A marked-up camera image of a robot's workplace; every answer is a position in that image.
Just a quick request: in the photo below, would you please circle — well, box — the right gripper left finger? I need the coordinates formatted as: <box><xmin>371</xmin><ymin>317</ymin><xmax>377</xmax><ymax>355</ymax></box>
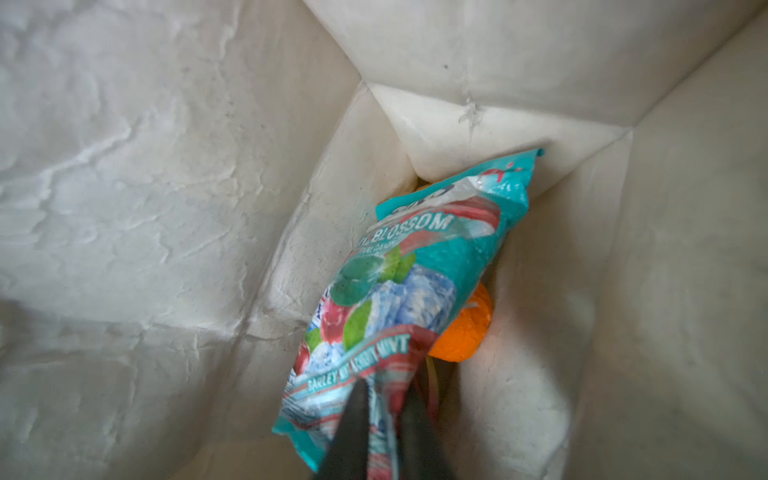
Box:
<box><xmin>314</xmin><ymin>379</ymin><xmax>370</xmax><ymax>480</ymax></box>

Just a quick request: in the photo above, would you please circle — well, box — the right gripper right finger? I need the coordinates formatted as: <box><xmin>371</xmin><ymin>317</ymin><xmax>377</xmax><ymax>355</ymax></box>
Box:
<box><xmin>398</xmin><ymin>383</ymin><xmax>456</xmax><ymax>480</ymax></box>

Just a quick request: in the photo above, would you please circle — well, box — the toy orange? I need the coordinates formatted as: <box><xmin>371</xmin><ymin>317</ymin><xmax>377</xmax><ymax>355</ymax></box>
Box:
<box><xmin>429</xmin><ymin>284</ymin><xmax>493</xmax><ymax>363</ymax></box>

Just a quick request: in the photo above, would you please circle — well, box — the teal mint candy bag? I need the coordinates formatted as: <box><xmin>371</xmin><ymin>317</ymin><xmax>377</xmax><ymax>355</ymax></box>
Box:
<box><xmin>273</xmin><ymin>149</ymin><xmax>540</xmax><ymax>479</ymax></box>

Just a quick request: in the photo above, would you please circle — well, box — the white canvas grocery bag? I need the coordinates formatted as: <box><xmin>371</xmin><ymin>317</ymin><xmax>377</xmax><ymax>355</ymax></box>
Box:
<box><xmin>1</xmin><ymin>1</ymin><xmax>767</xmax><ymax>479</ymax></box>

